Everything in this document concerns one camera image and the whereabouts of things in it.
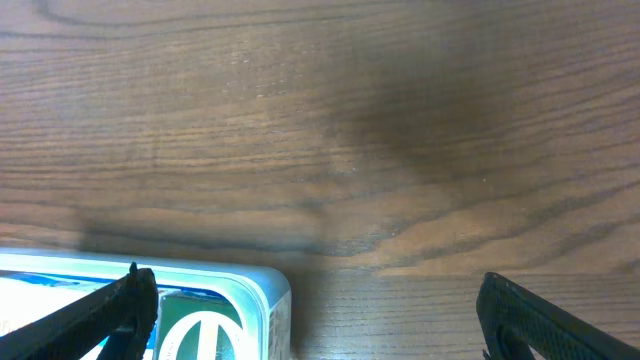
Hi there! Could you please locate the white blue Panadol box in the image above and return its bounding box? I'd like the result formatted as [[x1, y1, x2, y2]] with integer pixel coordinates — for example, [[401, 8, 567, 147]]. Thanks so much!
[[1, 278, 104, 336]]

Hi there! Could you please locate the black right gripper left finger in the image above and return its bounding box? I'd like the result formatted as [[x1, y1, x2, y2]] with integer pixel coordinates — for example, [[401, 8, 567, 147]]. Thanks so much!
[[1, 263, 159, 360]]

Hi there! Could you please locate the clear plastic container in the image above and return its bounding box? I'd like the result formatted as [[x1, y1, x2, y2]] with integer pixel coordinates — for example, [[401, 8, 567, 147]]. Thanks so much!
[[1, 248, 291, 359]]

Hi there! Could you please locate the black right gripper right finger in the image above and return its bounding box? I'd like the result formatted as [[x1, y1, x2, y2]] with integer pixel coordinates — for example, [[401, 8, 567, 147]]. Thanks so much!
[[476, 272, 639, 360]]

